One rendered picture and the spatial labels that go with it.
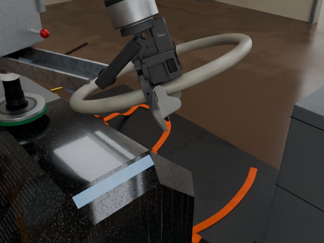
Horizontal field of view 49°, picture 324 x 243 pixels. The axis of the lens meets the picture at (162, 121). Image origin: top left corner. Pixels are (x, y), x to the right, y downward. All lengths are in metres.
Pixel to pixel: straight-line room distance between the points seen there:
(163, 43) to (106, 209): 0.62
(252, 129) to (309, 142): 1.39
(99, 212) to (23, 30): 0.66
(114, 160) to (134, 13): 0.66
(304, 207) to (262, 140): 1.15
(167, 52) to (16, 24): 0.74
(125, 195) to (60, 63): 0.49
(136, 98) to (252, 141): 2.12
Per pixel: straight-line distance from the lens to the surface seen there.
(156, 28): 0.67
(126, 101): 0.72
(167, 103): 0.68
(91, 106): 0.78
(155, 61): 0.67
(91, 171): 1.17
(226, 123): 2.94
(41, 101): 1.49
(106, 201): 1.13
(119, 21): 0.66
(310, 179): 1.63
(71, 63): 1.23
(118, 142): 1.28
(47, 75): 1.16
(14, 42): 1.31
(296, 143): 1.58
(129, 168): 1.18
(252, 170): 2.45
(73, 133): 1.36
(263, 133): 2.88
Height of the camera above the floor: 1.54
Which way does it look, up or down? 32 degrees down
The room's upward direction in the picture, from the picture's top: straight up
